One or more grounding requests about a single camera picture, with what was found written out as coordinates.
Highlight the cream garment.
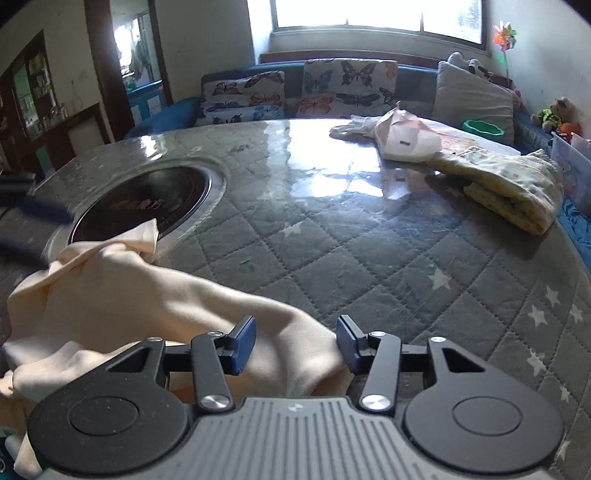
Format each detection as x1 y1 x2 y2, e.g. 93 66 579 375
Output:
1 221 352 479

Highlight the dark wooden cabinet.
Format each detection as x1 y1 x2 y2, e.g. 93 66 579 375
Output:
1 32 111 182

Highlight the round black induction cooktop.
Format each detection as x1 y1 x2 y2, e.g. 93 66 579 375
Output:
68 166 211 243

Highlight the yellow folded blanket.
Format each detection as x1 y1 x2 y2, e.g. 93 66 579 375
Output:
429 146 564 236

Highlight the left butterfly cushion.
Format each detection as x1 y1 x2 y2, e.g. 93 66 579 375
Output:
195 71 286 126

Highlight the butterfly cushion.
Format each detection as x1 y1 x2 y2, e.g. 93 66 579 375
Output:
297 58 398 118
195 71 286 126

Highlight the grey quilted star mat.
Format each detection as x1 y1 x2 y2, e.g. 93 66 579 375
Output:
1 120 590 479

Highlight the clear plastic storage box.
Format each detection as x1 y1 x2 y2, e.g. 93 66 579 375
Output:
551 133 591 216

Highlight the green bowl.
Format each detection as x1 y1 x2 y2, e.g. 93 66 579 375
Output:
462 120 505 143

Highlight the teddy bear toy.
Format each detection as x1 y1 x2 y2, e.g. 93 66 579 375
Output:
531 97 582 140

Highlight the grey pillow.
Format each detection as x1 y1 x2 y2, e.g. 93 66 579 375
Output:
432 61 514 146

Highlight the right butterfly cushion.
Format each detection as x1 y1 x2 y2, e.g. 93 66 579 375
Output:
297 58 398 118

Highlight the blue sofa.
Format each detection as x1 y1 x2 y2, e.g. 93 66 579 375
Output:
124 59 591 273

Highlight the panda plush toy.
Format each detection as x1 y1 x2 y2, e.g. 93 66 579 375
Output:
447 52 493 81

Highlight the colourful pinwheel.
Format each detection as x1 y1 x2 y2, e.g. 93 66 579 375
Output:
493 21 517 85

